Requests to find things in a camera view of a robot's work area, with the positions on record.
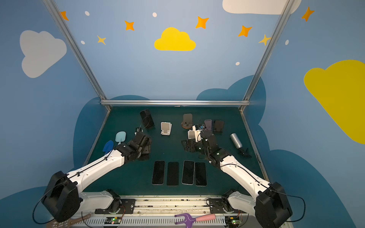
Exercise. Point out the white phone stand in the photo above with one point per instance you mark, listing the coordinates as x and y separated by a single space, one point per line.
166 128
191 134

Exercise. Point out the black phone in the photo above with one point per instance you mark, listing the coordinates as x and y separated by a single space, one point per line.
147 118
173 174
144 157

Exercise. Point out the purple pink toy fork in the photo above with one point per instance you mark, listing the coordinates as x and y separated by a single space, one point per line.
189 220

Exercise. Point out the purple round phone stand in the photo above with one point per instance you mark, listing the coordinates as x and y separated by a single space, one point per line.
208 125

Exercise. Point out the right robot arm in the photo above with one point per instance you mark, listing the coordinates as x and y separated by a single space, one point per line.
266 201

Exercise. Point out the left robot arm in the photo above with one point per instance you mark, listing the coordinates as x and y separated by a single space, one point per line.
65 196

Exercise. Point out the purple phone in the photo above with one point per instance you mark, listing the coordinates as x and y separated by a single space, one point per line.
158 173

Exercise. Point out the aluminium frame rail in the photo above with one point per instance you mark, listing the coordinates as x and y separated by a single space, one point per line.
175 103

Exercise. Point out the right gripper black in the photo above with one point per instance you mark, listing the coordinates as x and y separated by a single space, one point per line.
201 136

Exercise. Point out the white framed phone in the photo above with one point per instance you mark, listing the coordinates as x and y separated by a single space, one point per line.
188 172

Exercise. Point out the white phone stand front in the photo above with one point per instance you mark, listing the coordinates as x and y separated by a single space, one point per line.
191 134

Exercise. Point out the round wooden phone stand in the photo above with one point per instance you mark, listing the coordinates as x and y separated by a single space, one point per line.
187 122

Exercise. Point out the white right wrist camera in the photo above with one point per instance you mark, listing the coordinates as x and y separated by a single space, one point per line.
197 132

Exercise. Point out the light blue toy shovel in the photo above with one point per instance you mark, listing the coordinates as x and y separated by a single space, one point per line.
120 137

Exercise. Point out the small black phone stand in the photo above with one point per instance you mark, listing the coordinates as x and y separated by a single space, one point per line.
218 126

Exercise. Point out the black folding phone stand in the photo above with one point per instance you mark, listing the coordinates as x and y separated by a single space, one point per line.
146 122

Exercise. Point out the brown perforated toy spatula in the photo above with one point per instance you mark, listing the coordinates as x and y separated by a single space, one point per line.
68 223

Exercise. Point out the silver screwdriver tool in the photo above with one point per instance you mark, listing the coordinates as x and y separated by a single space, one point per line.
239 146

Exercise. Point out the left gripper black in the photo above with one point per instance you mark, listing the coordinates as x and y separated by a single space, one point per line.
142 139

